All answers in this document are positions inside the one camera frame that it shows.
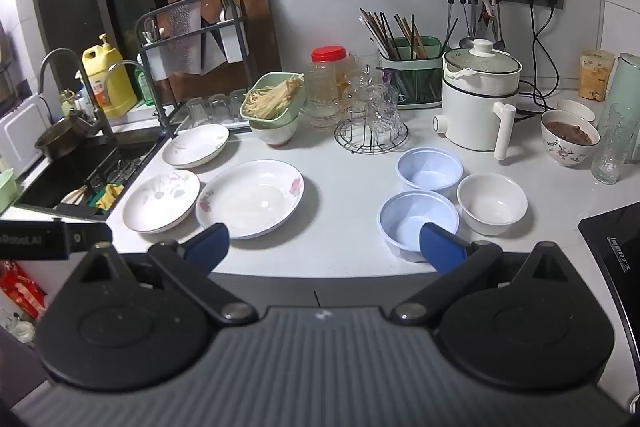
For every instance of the brown food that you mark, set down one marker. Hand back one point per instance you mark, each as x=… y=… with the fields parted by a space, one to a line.
x=570 y=133

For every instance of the small white dish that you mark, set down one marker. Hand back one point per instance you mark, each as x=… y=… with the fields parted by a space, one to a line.
x=575 y=108

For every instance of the glass pot lid white knob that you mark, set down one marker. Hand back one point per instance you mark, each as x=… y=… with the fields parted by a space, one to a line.
x=482 y=59

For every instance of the white drain tray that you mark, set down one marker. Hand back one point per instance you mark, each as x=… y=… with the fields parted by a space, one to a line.
x=210 y=127

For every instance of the slim chrome faucet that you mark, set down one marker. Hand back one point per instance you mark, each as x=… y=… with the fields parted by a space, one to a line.
x=150 y=79

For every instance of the plain white bowl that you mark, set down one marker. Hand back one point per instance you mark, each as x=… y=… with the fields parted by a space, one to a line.
x=491 y=204

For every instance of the bundle of chopsticks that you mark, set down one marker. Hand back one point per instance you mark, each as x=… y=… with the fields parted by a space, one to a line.
x=385 y=32

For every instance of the bundle of pale noodles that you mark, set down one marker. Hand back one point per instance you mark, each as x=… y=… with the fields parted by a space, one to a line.
x=272 y=101

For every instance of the small grey leaf plate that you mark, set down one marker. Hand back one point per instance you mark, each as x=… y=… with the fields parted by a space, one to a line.
x=195 y=147

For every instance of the green dish soap bottle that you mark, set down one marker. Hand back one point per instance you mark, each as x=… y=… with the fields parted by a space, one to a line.
x=145 y=87

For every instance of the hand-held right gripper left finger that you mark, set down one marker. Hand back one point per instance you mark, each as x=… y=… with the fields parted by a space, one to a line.
x=210 y=243

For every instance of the textured clear glass vase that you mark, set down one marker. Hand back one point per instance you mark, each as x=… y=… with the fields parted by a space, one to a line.
x=610 y=147

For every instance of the yellow paper packet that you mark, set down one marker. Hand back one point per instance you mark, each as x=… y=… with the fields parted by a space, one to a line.
x=596 y=74

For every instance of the tall grey faucet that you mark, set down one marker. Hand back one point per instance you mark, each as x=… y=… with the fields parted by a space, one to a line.
x=47 y=62

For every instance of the yellow detergent bottle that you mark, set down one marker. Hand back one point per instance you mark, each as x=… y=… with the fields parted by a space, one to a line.
x=107 y=82

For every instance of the clear drinking glass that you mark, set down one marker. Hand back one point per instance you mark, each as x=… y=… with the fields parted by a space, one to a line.
x=195 y=112
x=219 y=108

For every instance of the large pink flower plate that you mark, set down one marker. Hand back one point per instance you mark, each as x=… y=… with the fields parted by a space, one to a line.
x=250 y=199

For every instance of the clear glass with red print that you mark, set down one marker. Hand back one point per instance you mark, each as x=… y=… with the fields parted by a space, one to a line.
x=239 y=104

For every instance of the metal grater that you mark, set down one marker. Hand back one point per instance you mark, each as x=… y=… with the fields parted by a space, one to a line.
x=185 y=37

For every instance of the black kitchen sink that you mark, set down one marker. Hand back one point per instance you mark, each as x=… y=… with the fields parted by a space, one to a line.
x=75 y=177

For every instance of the dark cooking pot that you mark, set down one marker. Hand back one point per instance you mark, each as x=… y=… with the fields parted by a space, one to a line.
x=62 y=137

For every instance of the floral ceramic bowl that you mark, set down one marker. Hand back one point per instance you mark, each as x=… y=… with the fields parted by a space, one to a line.
x=565 y=154

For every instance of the black metal dish rack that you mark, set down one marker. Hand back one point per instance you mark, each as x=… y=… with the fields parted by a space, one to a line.
x=141 y=57

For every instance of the yellow sponge cloth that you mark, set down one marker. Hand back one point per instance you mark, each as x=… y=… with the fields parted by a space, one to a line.
x=110 y=197

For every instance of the green chopstick holder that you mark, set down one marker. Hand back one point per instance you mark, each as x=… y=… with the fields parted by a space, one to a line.
x=415 y=79

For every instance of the glass jar with red lid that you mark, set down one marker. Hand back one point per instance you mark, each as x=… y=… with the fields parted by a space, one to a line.
x=327 y=89

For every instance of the white plastic box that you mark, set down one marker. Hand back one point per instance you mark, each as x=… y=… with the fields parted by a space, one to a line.
x=22 y=132

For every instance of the dark wooden cutting board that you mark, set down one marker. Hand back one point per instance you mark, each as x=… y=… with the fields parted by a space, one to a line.
x=257 y=22

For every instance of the grey floral white plate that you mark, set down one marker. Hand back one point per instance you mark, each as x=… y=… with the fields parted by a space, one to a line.
x=160 y=202

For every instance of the white bowl with red rim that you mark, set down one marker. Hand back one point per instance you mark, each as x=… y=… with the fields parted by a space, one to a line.
x=274 y=133

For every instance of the white electric cooking pot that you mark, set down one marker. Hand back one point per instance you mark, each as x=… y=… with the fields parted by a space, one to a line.
x=472 y=117

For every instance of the pale blue plastic bowl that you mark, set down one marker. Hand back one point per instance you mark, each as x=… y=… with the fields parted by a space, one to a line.
x=407 y=217
x=430 y=168

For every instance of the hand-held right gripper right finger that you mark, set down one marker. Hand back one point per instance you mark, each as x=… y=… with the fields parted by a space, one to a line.
x=440 y=248

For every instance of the pale green colander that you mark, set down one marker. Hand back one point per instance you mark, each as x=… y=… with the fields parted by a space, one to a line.
x=260 y=79

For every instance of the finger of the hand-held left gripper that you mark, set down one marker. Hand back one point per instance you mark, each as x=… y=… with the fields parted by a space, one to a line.
x=87 y=236

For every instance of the red plastic bag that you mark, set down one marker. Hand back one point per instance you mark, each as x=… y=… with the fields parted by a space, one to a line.
x=20 y=287

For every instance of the pale green kettle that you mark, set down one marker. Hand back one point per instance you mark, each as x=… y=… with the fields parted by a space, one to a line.
x=627 y=79

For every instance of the white rack caddy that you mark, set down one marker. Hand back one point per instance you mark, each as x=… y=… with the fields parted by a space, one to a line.
x=235 y=42
x=154 y=62

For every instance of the black induction cooktop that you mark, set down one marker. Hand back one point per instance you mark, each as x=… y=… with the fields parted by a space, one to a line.
x=615 y=242

